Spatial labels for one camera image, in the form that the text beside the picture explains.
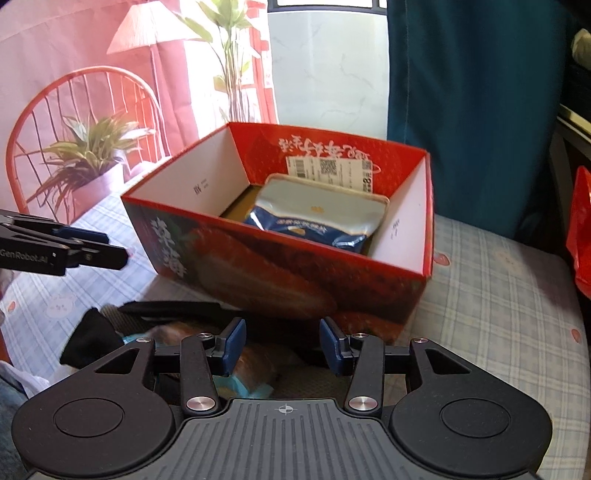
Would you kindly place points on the red strawberry print cardboard box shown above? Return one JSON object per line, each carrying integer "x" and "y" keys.
{"x": 286, "y": 281}

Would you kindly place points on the red plastic bag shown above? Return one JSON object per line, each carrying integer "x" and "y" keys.
{"x": 581, "y": 230}

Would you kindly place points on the teal curtain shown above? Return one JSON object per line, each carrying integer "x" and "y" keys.
{"x": 471, "y": 115}

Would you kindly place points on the flat black cloth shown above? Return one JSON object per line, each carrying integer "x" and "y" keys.
{"x": 175, "y": 308}

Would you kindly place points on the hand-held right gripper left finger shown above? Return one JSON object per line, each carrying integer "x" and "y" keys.
{"x": 232, "y": 344}

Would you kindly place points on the blue and silver snack packet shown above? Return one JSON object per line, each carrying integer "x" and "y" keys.
{"x": 316, "y": 207}

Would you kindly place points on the plaid bed sheet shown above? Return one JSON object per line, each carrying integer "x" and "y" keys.
{"x": 489, "y": 304}

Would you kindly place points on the pink printed wall poster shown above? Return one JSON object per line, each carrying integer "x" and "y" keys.
{"x": 69, "y": 55}

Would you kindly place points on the dark window frame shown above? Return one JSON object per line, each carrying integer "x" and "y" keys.
{"x": 323, "y": 4}

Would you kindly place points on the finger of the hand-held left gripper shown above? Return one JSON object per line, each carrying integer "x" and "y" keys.
{"x": 85, "y": 235}
{"x": 104, "y": 258}

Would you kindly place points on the bread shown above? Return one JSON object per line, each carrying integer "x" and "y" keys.
{"x": 256, "y": 364}

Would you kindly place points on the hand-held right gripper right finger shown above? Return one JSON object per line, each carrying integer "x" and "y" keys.
{"x": 331, "y": 344}

